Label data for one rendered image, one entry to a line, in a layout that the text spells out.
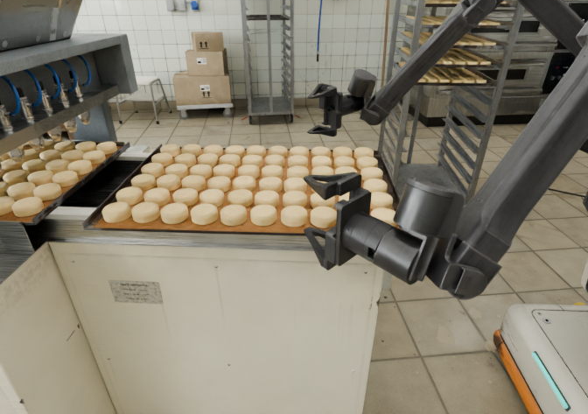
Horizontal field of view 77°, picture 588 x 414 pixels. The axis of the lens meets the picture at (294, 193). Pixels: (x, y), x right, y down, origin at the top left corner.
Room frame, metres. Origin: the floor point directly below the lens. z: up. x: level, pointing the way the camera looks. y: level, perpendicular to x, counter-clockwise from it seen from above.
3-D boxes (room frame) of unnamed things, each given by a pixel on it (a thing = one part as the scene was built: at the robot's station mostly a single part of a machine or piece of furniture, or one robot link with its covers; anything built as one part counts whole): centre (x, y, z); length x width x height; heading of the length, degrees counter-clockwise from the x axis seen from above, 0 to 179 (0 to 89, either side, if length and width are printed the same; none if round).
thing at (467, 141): (2.19, -1.03, 0.51); 0.64 x 0.03 x 0.03; 176
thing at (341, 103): (1.06, -0.13, 0.99); 0.07 x 0.07 x 0.10; 42
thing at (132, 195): (0.66, 0.34, 0.91); 0.05 x 0.05 x 0.02
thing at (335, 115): (1.01, -0.08, 0.95); 0.09 x 0.07 x 0.07; 132
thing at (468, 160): (2.19, -1.03, 0.42); 0.64 x 0.03 x 0.03; 176
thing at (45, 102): (0.81, 0.54, 1.07); 0.06 x 0.03 x 0.18; 87
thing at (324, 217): (0.58, -0.06, 0.91); 0.05 x 0.05 x 0.02
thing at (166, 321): (0.76, 0.15, 0.45); 0.70 x 0.34 x 0.90; 87
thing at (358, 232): (0.42, -0.10, 0.99); 0.07 x 0.07 x 0.10; 42
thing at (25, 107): (0.75, 0.54, 1.07); 0.06 x 0.03 x 0.18; 87
